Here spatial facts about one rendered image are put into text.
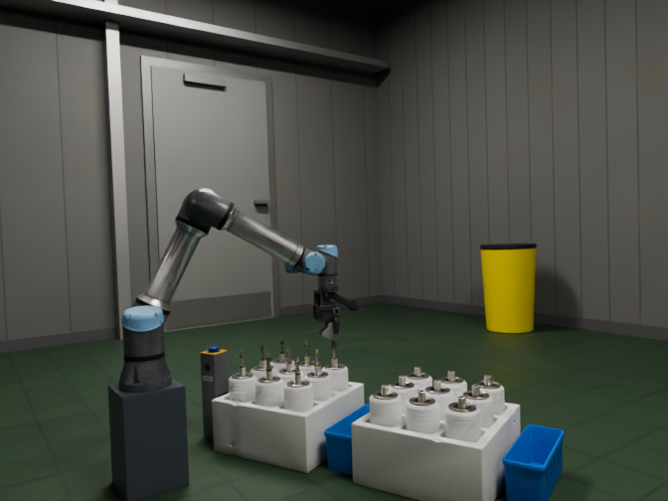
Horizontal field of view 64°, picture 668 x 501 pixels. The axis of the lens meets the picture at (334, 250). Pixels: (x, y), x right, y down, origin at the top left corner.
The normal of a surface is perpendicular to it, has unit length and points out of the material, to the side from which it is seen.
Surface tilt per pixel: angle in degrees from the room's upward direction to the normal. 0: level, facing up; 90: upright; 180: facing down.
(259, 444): 90
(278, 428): 90
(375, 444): 90
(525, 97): 90
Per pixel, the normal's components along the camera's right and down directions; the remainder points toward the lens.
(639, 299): -0.82, 0.04
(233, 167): 0.58, 0.00
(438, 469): -0.55, 0.04
